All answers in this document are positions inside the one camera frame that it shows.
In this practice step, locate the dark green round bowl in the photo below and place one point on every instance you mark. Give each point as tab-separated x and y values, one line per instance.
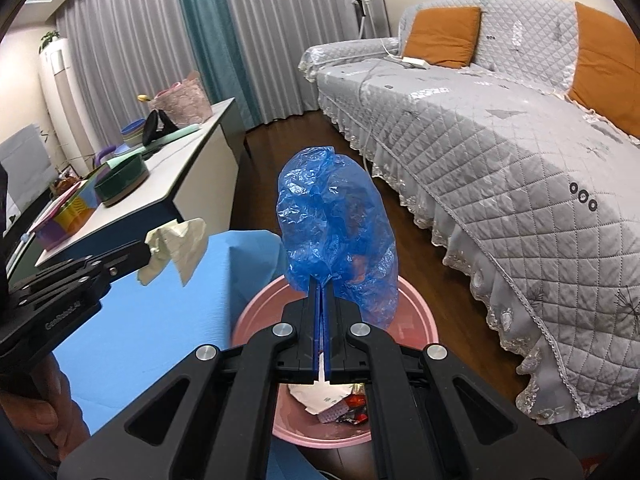
120	180

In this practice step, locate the grey television dust cover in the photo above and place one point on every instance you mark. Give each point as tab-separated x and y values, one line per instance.
25	170

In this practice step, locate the pink lace basket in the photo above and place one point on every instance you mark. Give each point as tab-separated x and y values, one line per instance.
185	100

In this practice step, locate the colourful tin box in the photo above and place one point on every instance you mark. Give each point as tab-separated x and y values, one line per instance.
65	220

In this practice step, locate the green potted plant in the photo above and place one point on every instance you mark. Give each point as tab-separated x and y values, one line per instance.
50	40

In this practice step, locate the mint green mat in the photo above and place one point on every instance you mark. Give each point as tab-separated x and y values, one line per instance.
175	135

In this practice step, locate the white standing air conditioner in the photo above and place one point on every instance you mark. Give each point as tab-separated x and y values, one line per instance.
60	100

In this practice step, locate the pink plastic bin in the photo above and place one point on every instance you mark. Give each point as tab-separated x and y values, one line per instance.
250	320

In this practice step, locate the grey quilted sofa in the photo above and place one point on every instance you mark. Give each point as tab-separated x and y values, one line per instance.
500	160

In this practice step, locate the person's left hand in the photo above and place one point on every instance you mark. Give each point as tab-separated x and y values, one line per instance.
60	405

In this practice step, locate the blue plastic bag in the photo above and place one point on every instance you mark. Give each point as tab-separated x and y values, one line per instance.
330	220

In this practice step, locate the blue foam mat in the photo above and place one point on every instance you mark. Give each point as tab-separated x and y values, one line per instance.
150	335

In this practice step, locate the teal curtain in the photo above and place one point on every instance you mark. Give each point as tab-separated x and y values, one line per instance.
210	20

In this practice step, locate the white-topped coffee table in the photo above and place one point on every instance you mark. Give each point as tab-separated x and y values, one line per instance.
190	160

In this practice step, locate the grey curtain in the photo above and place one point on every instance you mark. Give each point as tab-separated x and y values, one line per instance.
300	25
125	35

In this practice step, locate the orange cushion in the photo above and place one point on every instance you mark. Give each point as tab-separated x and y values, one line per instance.
605	60
440	35

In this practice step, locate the white floor lamp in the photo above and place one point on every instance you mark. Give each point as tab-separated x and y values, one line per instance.
362	15

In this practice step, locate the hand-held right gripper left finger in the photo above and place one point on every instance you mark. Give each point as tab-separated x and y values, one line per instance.
305	325

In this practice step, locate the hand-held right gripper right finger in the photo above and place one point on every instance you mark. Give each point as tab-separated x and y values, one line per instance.
342	325

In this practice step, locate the white paper carton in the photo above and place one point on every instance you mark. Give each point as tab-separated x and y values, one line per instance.
320	397

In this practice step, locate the white tissue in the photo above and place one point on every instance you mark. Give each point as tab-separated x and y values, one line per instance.
180	245

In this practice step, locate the black and red packet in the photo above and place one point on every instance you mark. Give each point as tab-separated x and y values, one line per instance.
357	402

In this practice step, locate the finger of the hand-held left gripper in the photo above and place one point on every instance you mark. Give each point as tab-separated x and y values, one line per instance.
130	267
122	255

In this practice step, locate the stack of coloured bowls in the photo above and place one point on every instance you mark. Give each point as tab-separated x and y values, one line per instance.
132	132

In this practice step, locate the white power strip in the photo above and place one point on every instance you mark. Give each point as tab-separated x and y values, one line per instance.
415	61

